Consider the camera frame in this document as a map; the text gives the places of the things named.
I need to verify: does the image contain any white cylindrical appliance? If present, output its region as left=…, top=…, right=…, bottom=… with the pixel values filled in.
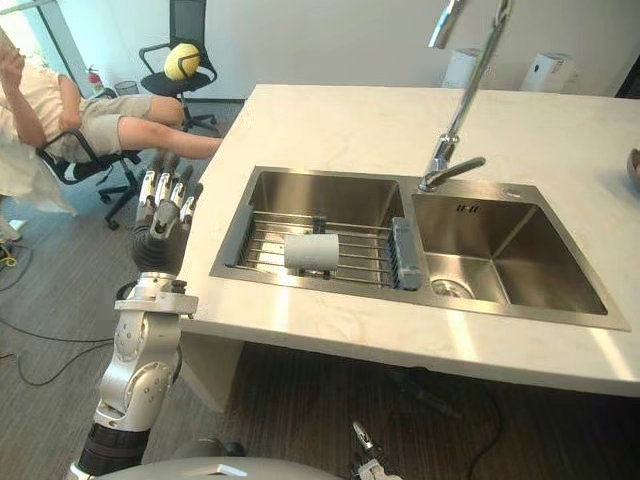
left=442, top=48, right=482, bottom=90

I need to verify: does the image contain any white kitchen island counter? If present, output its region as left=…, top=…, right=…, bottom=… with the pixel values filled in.
left=177, top=83, right=640, bottom=414

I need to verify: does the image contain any white air purifier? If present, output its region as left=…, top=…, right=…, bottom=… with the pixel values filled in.
left=519, top=51, right=574, bottom=93

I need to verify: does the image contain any sink drain strainer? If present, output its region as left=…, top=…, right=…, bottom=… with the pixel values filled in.
left=430, top=278, right=475, bottom=300

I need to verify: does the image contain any person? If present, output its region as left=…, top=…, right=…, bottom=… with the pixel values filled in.
left=0, top=27, right=225, bottom=216

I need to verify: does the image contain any silver robot torso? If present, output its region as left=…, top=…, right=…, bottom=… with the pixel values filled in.
left=73, top=438, right=401, bottom=480

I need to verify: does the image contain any grey cup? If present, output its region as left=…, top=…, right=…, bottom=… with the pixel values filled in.
left=283, top=233, right=340, bottom=270

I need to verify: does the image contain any black floor cable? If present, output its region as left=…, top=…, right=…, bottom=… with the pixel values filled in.
left=0, top=239, right=115, bottom=387

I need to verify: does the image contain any wire sink drying rack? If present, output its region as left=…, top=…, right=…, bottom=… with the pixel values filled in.
left=223, top=203, right=422, bottom=291

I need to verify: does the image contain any black mesh office chair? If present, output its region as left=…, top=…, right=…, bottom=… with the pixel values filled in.
left=138, top=0, right=220, bottom=137

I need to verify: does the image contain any stainless steel double sink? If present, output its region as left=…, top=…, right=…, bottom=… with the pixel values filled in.
left=208, top=166, right=632, bottom=332

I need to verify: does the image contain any chrome pull-down faucet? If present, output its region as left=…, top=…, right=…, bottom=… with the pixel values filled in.
left=417, top=0, right=512, bottom=194

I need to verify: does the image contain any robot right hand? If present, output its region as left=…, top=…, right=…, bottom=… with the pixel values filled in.
left=348, top=420, right=391, bottom=476

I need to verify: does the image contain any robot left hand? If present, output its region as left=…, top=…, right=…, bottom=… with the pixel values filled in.
left=131, top=152, right=205, bottom=276

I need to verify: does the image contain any yellow round cushion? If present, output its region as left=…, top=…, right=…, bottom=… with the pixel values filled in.
left=164, top=42, right=202, bottom=81

